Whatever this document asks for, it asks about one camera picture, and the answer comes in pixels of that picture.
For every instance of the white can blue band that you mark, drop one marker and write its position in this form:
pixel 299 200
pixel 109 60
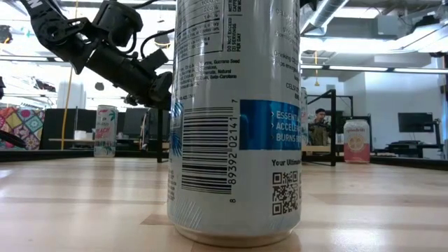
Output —
pixel 231 105

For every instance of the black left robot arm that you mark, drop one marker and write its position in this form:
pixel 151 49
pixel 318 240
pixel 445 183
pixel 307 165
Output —
pixel 56 31

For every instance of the small black ceiling dome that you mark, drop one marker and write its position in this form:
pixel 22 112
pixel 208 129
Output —
pixel 99 86

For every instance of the white column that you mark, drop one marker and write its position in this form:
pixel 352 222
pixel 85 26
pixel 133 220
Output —
pixel 78 98

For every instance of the white peach vibe can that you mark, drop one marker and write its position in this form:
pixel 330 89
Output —
pixel 106 136

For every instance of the white box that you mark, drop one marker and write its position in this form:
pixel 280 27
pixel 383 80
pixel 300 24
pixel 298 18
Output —
pixel 82 135

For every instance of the black office partition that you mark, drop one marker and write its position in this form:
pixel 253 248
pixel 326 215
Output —
pixel 52 126

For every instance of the colourful patterned quilt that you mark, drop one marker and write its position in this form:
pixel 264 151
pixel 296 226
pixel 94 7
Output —
pixel 21 120

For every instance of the yellow hanging pendant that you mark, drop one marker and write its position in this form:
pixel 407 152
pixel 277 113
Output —
pixel 316 82

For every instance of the person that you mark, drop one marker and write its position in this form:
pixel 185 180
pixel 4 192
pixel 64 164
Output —
pixel 320 131

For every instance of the pink white spindrift can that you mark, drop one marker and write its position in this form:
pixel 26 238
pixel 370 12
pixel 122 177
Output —
pixel 357 143

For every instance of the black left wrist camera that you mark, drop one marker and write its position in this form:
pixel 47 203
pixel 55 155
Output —
pixel 155 59

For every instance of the black left table frame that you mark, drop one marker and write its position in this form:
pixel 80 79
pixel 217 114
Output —
pixel 52 155

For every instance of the black table frame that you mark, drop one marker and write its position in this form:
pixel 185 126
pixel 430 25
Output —
pixel 413 161
pixel 52 155

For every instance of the silver spiral duct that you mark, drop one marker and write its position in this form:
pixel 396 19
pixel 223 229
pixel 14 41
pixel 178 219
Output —
pixel 325 14

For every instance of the black wall monitor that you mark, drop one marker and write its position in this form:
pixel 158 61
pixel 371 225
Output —
pixel 414 122

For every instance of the black right table frame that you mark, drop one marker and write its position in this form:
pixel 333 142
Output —
pixel 413 161

